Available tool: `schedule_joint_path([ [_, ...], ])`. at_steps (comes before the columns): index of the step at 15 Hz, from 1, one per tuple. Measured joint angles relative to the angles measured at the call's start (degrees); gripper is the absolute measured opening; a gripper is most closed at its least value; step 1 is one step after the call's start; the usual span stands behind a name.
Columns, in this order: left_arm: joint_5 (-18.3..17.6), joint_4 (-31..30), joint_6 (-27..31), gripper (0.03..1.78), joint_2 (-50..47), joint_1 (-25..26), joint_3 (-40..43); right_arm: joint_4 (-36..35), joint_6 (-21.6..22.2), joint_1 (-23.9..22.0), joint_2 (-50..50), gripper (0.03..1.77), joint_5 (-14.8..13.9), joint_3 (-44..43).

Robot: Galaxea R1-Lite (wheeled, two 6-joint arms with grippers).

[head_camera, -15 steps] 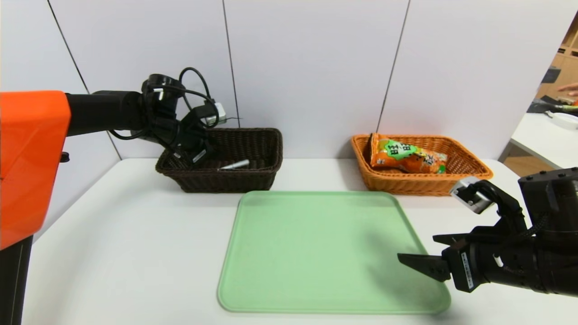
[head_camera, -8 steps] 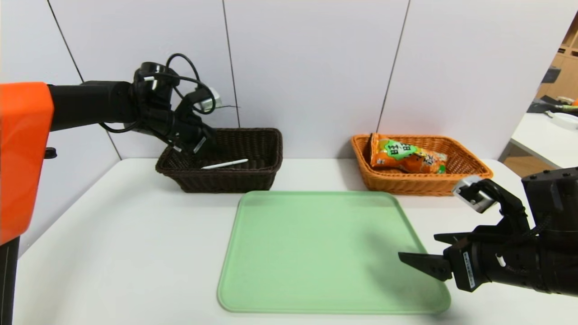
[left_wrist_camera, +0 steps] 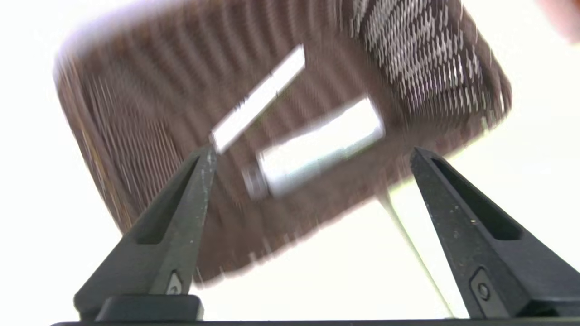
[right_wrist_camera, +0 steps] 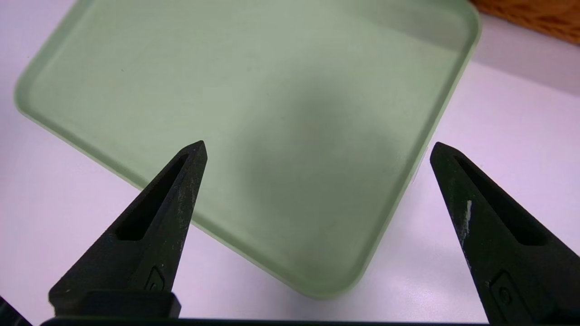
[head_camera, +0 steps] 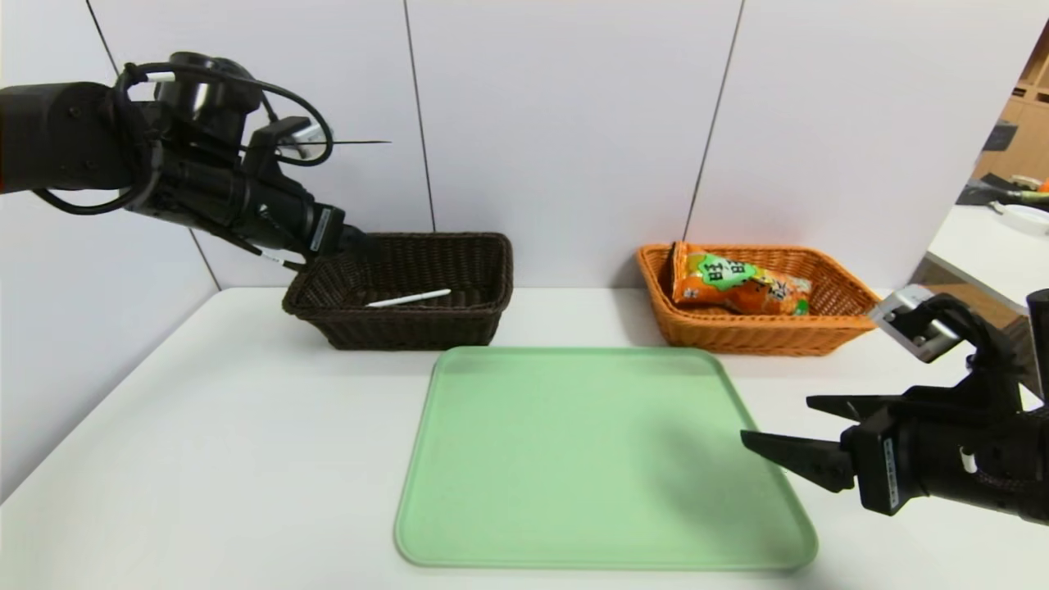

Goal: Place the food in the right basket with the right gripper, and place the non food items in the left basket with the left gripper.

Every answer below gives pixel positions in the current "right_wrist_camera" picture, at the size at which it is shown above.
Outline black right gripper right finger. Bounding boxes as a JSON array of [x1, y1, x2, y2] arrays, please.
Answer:
[[430, 141, 580, 324]]

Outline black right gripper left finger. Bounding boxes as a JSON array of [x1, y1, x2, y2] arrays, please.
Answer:
[[48, 140, 208, 316]]

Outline light green plastic tray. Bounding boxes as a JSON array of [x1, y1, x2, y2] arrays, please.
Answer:
[[14, 0, 482, 300]]

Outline orange wicker basket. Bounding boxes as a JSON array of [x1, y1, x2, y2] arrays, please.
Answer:
[[470, 0, 580, 45]]

